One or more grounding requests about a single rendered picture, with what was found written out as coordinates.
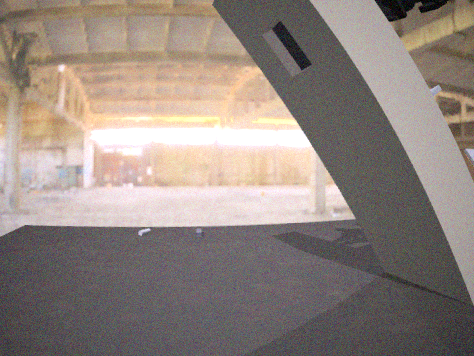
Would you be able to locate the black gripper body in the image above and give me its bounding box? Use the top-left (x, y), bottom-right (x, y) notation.
top-left (400, 0), bottom-right (447, 13)

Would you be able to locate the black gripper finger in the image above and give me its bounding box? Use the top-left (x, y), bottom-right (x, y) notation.
top-left (375, 0), bottom-right (407, 22)

